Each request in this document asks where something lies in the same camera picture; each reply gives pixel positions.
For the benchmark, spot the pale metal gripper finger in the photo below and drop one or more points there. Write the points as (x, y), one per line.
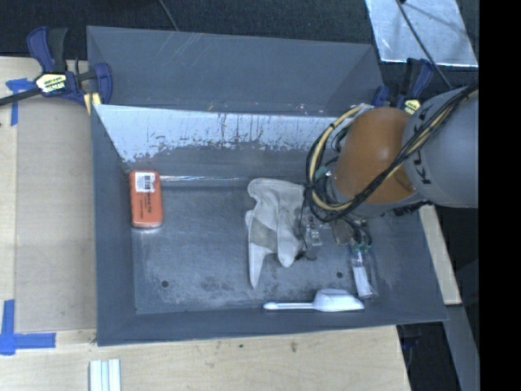
(315, 238)

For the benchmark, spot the white cloth glove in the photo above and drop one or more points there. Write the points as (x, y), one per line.
(270, 218)

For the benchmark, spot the white plastic scoop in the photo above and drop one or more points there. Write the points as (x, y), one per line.
(334, 301)

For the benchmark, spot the grey metal bin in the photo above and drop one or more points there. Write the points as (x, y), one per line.
(211, 238)

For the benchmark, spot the orange block with white label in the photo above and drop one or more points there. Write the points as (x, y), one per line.
(145, 202)

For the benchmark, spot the black cylinder on white bracket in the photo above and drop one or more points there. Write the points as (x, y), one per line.
(411, 209)

